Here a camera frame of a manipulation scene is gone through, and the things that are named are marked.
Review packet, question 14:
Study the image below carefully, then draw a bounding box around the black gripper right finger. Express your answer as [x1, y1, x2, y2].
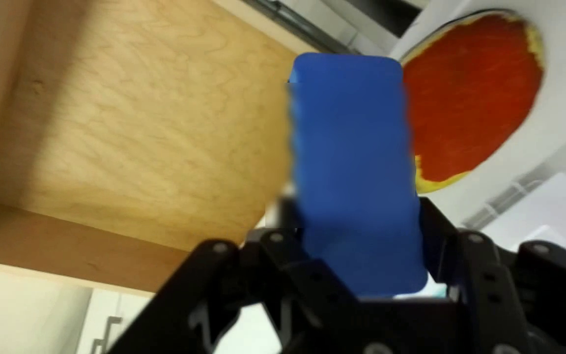
[418, 194, 566, 354]

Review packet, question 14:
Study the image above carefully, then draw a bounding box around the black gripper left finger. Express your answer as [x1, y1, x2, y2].
[108, 194, 363, 354]

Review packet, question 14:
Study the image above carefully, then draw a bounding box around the blue foam eraser block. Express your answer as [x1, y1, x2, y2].
[287, 51, 430, 303]

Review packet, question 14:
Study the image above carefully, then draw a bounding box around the white drawer with wooden bottom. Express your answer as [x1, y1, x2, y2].
[0, 0, 338, 295]

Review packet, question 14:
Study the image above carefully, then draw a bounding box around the red table tennis paddle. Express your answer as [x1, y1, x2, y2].
[399, 6, 548, 196]

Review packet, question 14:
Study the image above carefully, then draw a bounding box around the grey metal drawer handle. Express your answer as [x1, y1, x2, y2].
[88, 312, 128, 354]

